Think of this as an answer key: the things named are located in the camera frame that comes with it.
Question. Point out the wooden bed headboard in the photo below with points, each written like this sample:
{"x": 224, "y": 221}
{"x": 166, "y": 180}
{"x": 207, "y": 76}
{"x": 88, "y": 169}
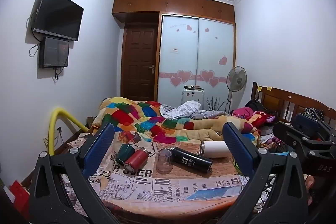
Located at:
{"x": 283, "y": 100}

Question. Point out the small white appliance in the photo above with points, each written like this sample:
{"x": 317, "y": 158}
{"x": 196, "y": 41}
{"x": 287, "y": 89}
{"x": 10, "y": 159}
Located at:
{"x": 193, "y": 98}

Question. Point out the red box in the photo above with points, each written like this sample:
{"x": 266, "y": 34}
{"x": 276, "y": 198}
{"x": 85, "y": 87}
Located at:
{"x": 19, "y": 197}

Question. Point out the white steel cup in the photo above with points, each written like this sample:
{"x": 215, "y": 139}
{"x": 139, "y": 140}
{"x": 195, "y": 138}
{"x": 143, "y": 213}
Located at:
{"x": 216, "y": 149}

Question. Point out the red metal cup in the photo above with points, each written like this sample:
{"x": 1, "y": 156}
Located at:
{"x": 136, "y": 161}

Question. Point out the grey crumpled cloth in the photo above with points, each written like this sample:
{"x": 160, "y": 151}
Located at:
{"x": 183, "y": 109}

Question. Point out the small black wall monitor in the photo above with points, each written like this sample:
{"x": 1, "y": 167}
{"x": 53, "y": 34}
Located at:
{"x": 53, "y": 52}

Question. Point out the yellow padded pipe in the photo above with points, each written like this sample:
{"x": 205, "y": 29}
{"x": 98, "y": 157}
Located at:
{"x": 53, "y": 129}

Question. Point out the black dotted bag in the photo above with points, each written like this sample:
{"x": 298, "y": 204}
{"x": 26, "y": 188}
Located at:
{"x": 315, "y": 112}

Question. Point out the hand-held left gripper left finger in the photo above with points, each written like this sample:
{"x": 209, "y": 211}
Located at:
{"x": 101, "y": 146}

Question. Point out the round wooden table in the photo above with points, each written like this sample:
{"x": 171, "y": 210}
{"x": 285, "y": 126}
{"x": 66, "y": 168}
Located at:
{"x": 170, "y": 210}

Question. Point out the wooden wardrobe with heart stickers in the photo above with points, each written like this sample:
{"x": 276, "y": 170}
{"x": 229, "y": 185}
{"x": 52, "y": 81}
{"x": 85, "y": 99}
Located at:
{"x": 194, "y": 56}

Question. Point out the red plush toy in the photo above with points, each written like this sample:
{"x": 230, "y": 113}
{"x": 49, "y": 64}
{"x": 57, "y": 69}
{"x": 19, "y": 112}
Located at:
{"x": 261, "y": 119}

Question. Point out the dark dry twigs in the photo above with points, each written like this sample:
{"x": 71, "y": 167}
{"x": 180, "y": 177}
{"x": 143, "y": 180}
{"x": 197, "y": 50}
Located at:
{"x": 215, "y": 104}

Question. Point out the wall socket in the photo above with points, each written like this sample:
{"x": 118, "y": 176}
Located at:
{"x": 59, "y": 130}

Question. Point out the colourful patchwork blanket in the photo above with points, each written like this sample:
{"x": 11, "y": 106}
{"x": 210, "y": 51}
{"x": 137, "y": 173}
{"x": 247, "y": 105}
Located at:
{"x": 123, "y": 113}

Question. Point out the person's right hand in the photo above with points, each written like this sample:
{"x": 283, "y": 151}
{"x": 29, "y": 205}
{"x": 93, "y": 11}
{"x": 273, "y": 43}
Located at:
{"x": 310, "y": 188}

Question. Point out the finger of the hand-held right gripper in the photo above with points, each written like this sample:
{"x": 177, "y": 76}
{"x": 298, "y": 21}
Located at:
{"x": 305, "y": 122}
{"x": 291, "y": 133}

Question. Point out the clear glass cup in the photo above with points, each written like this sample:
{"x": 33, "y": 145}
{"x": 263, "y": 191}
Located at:
{"x": 164, "y": 162}

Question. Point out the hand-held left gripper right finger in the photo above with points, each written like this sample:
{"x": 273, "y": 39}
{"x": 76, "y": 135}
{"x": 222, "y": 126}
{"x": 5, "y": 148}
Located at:
{"x": 236, "y": 146}

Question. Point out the standing electric fan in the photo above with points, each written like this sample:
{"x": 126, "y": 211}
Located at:
{"x": 237, "y": 78}

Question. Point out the black printed cup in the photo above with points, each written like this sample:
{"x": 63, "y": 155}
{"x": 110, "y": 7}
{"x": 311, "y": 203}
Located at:
{"x": 193, "y": 160}

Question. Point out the dark green cup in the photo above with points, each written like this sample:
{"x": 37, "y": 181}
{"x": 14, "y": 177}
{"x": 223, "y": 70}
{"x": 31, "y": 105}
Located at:
{"x": 124, "y": 153}

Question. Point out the pink cloth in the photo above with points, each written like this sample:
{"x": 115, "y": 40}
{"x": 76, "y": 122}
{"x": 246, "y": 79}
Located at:
{"x": 242, "y": 111}

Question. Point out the brown wooden door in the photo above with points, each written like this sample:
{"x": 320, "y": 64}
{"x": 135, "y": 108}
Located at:
{"x": 139, "y": 61}

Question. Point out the newspaper print tablecloth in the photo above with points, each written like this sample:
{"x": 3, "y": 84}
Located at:
{"x": 162, "y": 187}

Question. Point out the black wall television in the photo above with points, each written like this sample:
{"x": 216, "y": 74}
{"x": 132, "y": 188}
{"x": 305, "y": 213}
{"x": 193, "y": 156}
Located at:
{"x": 59, "y": 14}

